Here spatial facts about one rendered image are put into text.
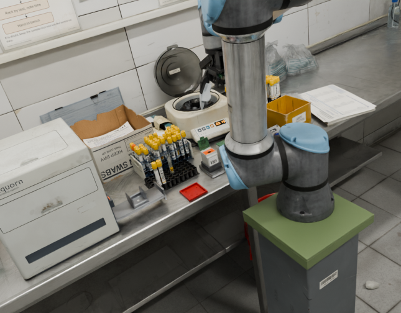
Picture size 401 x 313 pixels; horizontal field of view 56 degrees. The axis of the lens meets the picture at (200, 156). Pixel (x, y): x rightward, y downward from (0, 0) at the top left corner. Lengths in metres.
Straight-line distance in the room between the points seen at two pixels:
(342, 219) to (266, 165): 0.26
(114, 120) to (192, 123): 0.36
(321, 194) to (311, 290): 0.27
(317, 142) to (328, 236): 0.23
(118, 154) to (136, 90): 0.43
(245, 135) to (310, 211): 0.28
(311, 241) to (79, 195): 0.60
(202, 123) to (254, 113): 0.69
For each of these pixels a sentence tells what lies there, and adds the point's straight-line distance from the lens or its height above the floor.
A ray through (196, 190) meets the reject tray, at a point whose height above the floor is 0.88.
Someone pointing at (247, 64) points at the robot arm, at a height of 1.35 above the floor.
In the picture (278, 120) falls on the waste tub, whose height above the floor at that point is 0.94.
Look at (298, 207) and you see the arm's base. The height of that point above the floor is 0.95.
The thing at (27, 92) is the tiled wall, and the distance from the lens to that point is 1.59.
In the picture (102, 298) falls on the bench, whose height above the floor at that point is 0.27.
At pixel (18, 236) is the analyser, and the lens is 1.07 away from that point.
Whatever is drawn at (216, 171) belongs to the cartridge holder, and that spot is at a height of 0.89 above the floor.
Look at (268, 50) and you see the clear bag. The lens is 1.93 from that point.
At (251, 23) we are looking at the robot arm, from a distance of 0.71.
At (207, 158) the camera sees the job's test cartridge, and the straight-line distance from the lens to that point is 1.24.
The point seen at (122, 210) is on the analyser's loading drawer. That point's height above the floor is 0.92.
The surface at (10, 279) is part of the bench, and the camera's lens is 1.19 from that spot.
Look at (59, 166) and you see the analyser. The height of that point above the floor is 1.15.
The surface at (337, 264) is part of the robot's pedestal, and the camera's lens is 1.13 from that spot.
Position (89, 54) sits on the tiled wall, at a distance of 1.62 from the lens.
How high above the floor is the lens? 1.58
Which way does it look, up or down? 30 degrees down
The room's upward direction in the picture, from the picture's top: 12 degrees counter-clockwise
